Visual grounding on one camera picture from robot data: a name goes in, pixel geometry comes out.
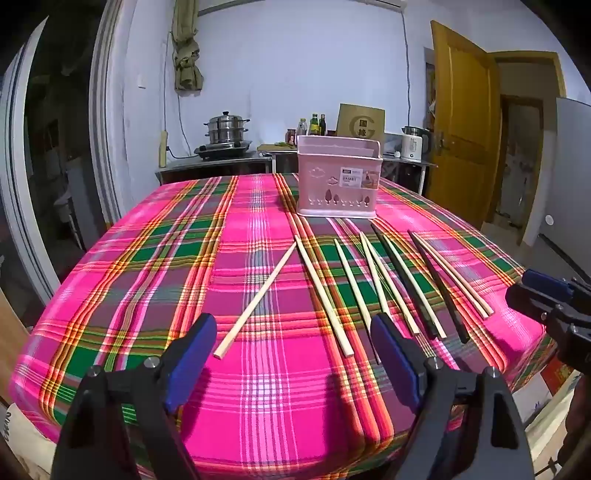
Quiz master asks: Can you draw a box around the person's right forearm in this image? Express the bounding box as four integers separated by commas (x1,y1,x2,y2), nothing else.
556,369,591,480

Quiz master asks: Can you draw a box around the steel kitchen table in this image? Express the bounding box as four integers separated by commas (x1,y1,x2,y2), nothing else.
257,143,438,195

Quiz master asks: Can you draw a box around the yellow wooden door frame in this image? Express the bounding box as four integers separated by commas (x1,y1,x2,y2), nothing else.
489,51,568,100

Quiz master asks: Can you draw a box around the black chopstick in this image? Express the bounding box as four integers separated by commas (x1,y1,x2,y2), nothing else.
407,229,471,344
370,224,439,340

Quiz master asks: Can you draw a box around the steel kitchen counter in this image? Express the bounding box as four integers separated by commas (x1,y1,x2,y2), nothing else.
154,150,274,186

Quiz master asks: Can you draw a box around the wooden chopstick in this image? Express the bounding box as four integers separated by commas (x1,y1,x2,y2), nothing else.
416,235,485,320
213,242,297,360
333,239,382,365
412,232,495,317
359,232,392,320
294,235,355,358
362,234,421,335
382,234,448,339

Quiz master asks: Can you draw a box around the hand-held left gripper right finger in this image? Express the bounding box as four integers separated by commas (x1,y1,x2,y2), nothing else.
370,313,536,480

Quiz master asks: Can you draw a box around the grey refrigerator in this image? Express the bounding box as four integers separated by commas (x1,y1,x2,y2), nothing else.
522,97,591,280

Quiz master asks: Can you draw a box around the pink plaid tablecloth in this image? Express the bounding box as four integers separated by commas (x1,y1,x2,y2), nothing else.
16,172,557,472

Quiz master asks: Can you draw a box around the gold cardboard box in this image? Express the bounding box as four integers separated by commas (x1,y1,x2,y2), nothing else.
335,103,386,142

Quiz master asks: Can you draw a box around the hanging green cloth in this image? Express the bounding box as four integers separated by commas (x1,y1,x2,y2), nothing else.
172,0,205,96

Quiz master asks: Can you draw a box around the pink plastic utensil basket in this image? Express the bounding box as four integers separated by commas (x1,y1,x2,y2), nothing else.
295,135,383,217

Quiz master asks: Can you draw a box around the wall power cable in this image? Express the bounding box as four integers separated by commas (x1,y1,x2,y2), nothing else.
400,8,415,128

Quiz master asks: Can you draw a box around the gas stove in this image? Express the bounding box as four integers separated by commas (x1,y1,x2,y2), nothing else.
194,140,254,161

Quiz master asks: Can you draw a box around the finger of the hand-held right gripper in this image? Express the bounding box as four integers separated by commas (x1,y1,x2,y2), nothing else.
522,270,574,296
505,283,557,321

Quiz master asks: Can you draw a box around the white door frame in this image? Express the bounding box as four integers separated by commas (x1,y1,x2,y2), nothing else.
88,0,141,228

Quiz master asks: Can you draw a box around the red carton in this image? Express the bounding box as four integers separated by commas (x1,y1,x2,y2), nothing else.
541,355,575,395

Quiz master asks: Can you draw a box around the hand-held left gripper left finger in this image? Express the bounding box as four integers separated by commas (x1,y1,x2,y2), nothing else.
53,313,218,480

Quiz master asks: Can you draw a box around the white electric kettle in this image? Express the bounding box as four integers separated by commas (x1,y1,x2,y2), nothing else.
400,126,433,162

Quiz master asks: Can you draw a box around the steel steamer pot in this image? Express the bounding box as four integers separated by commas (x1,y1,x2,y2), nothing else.
204,111,251,146

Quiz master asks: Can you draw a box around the yellow wooden door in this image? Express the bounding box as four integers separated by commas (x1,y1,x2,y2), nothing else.
430,20,502,232

